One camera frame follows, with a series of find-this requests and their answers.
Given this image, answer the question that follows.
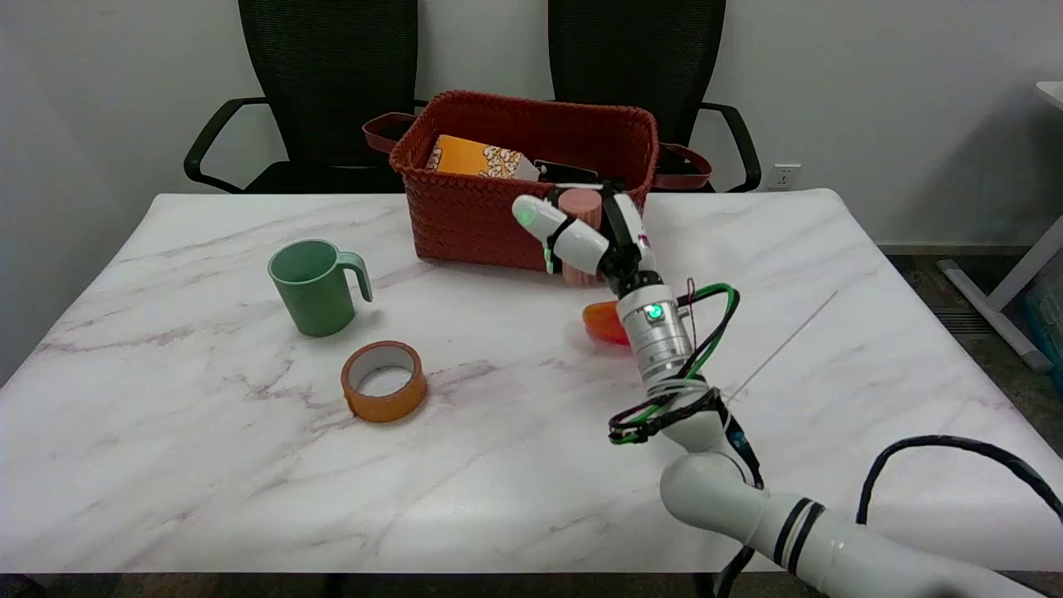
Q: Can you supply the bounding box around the black mesh office chair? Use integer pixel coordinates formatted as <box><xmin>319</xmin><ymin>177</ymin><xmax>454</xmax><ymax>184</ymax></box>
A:
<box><xmin>184</xmin><ymin>0</ymin><xmax>429</xmax><ymax>194</ymax></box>
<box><xmin>547</xmin><ymin>0</ymin><xmax>762</xmax><ymax>194</ymax></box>

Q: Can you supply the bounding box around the black flat object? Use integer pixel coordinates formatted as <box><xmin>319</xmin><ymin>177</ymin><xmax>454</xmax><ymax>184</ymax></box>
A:
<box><xmin>534</xmin><ymin>159</ymin><xmax>627</xmax><ymax>192</ymax></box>

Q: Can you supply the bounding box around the orange tape roll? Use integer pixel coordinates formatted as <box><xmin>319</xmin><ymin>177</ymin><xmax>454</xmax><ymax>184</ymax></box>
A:
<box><xmin>340</xmin><ymin>341</ymin><xmax>428</xmax><ymax>424</ymax></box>

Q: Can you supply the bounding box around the pink wooden cylinder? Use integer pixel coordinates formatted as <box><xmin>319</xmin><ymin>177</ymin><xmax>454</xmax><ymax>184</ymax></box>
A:
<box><xmin>557</xmin><ymin>189</ymin><xmax>604</xmax><ymax>288</ymax></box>

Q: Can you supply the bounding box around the brown woven storage basket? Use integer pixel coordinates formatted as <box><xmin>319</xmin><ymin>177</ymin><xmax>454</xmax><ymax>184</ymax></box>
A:
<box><xmin>362</xmin><ymin>90</ymin><xmax>713</xmax><ymax>285</ymax></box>

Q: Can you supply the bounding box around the thick black cable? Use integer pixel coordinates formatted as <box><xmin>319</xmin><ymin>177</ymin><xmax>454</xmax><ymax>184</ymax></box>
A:
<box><xmin>716</xmin><ymin>435</ymin><xmax>1063</xmax><ymax>598</ymax></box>

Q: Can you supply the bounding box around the green and black cable bundle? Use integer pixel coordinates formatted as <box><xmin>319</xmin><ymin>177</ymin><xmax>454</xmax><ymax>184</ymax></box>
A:
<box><xmin>608</xmin><ymin>279</ymin><xmax>741</xmax><ymax>445</ymax></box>

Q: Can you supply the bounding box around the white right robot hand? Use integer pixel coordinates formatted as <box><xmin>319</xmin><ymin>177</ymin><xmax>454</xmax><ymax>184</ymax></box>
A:
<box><xmin>512</xmin><ymin>180</ymin><xmax>657</xmax><ymax>293</ymax></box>

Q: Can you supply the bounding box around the white desk frame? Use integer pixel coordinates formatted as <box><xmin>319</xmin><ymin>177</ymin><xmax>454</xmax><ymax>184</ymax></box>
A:
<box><xmin>938</xmin><ymin>81</ymin><xmax>1063</xmax><ymax>371</ymax></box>

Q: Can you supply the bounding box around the red orange toy mango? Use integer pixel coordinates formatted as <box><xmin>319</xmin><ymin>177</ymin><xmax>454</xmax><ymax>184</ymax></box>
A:
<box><xmin>582</xmin><ymin>301</ymin><xmax>632</xmax><ymax>346</ymax></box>

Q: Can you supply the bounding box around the orange patterned box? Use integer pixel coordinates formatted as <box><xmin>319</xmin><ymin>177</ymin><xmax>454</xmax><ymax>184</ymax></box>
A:
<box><xmin>426</xmin><ymin>135</ymin><xmax>541</xmax><ymax>182</ymax></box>

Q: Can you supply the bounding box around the green plastic mug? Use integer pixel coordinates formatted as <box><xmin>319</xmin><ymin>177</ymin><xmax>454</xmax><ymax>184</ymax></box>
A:
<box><xmin>267</xmin><ymin>239</ymin><xmax>374</xmax><ymax>338</ymax></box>

